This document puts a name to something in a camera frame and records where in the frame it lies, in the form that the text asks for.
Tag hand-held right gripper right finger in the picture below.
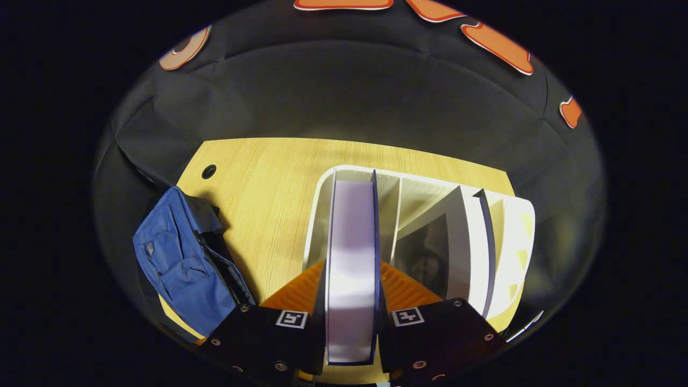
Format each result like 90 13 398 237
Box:
378 261 506 385

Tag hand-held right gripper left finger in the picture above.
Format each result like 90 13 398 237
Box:
199 260 326 385

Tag grey portrait cover book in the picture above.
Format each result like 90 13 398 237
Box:
394 185 496 319

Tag blue schoolbag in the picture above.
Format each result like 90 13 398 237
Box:
133 185 256 338

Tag blue spine book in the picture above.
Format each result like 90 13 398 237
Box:
324 169 382 366

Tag white bookshelf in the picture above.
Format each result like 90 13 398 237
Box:
302 164 536 333

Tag black backdrop cloth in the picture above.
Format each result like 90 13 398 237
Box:
94 0 605 345

